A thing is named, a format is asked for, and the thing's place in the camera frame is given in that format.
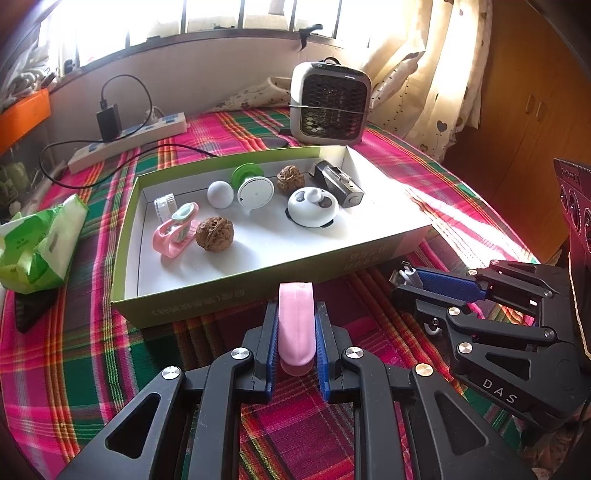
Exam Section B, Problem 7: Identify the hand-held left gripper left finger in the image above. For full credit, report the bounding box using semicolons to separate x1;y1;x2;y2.
58;302;280;480

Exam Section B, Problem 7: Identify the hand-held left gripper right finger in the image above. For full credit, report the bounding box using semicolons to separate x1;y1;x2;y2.
314;300;513;480

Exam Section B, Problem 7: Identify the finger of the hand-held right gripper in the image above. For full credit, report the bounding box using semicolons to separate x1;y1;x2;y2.
392;282;561;365
418;259;571;319

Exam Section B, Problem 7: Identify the plain pink clip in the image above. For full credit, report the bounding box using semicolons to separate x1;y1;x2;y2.
277;281;317;377

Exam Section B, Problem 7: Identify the white USB cable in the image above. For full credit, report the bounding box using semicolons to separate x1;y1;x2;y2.
388;263;444;337

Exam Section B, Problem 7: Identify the green cardboard box tray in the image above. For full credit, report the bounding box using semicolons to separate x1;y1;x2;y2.
111;144;432;329

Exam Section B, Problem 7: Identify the brown walnut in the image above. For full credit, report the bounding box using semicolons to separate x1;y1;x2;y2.
195;217;235;253
276;165;305;192

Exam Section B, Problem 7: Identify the white panda-shaped gadget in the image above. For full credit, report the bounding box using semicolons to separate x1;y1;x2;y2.
286;187;340;229

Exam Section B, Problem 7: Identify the black rectangular device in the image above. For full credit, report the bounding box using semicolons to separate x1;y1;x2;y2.
310;159;365;209

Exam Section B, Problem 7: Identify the pink clip with teal insert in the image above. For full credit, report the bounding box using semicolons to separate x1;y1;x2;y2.
152;202;200;258

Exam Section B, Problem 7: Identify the green and white round gadget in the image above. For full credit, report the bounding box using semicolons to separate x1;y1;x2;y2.
231;164;277;213

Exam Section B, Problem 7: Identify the white ball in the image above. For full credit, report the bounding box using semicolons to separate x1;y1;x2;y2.
207;181;234;210

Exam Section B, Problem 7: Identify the plaid blanket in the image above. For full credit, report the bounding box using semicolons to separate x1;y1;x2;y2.
0;108;573;480

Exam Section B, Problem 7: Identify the wooden cabinet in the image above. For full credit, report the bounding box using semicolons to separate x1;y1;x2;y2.
438;0;591;264

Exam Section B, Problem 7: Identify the white desktop fan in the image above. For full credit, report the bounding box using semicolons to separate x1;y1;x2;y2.
288;58;372;146

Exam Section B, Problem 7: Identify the cream heart-print curtain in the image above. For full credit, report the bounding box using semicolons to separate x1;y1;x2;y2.
369;0;495;162

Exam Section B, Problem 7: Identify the black flat case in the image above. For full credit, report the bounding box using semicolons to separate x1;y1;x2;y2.
14;288;61;334

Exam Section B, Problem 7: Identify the green tissue pack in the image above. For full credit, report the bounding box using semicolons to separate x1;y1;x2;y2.
0;194;89;294

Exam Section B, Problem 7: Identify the white power strip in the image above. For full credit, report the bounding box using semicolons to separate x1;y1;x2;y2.
68;112;188;175

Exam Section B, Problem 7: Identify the black charger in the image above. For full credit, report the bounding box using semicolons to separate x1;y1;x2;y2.
95;104;123;143

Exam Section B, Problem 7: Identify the black window latch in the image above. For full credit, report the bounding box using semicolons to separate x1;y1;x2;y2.
298;24;324;51

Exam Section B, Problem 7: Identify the clear plastic storage bin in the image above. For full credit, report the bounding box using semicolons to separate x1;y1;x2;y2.
0;138;47;222

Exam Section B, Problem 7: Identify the orange box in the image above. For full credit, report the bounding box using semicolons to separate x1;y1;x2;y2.
0;88;51;153

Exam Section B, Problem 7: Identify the barred window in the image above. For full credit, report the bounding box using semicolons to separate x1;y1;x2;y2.
41;0;416;61

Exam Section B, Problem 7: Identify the pile of bags and papers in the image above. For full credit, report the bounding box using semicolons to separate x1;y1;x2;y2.
0;46;61;112

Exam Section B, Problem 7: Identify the black power strip cord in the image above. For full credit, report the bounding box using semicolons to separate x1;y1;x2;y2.
38;141;222;190

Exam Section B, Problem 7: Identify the black charger cable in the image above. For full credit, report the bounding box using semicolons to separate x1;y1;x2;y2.
100;75;153;127

